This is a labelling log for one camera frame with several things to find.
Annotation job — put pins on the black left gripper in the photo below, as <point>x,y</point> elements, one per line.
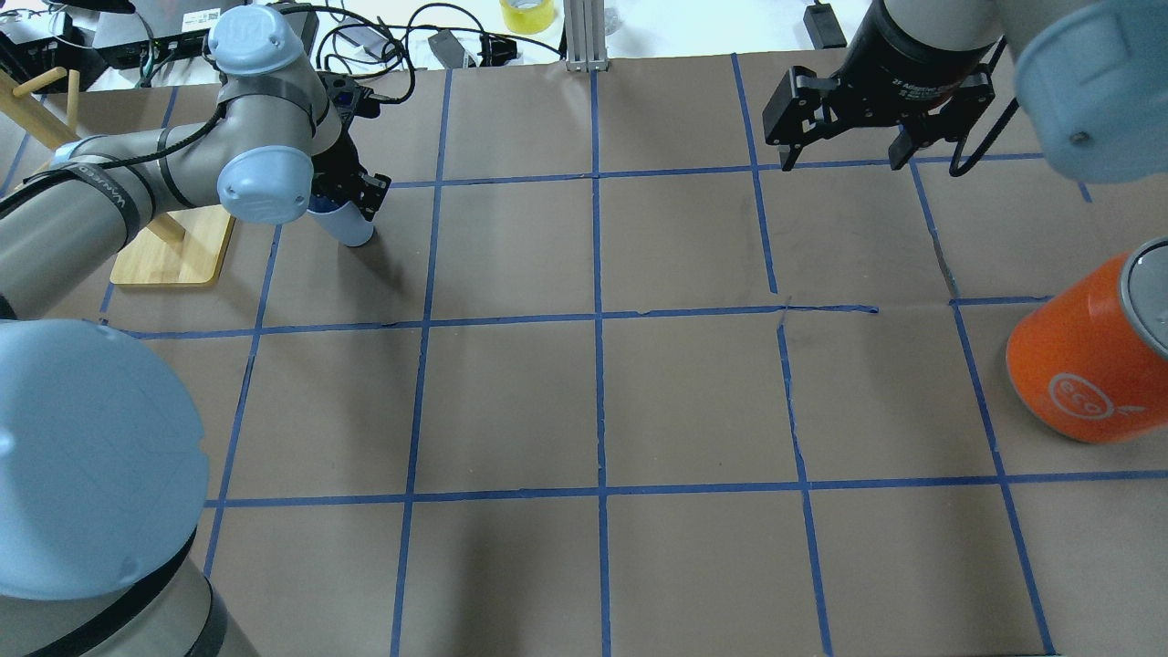
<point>341,167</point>

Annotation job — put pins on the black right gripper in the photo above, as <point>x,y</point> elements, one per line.
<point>912,57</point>

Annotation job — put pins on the light blue plastic cup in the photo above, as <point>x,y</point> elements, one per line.
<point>343,221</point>

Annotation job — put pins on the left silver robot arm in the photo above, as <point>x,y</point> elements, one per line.
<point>104,477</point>

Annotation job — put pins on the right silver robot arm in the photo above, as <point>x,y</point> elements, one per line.
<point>1090,75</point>

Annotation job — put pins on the yellow tape roll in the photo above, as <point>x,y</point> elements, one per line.
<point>525,17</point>

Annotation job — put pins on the orange bin with grey lid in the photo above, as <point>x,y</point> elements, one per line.
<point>1091,363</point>

